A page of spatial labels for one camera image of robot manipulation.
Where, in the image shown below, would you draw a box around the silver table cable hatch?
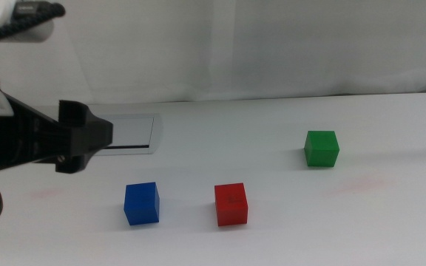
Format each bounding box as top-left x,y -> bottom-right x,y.
20,113 -> 164,157

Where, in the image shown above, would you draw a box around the blue cube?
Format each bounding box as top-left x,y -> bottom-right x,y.
123,181 -> 160,227

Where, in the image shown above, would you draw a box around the white backdrop curtain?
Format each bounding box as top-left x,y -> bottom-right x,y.
0,0 -> 426,109

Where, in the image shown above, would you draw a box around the green cube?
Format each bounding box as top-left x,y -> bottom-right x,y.
303,130 -> 340,168

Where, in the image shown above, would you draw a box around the black braided left camera cable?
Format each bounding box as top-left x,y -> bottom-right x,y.
0,1 -> 67,49

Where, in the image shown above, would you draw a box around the red cube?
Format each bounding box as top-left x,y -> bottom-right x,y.
214,182 -> 249,228

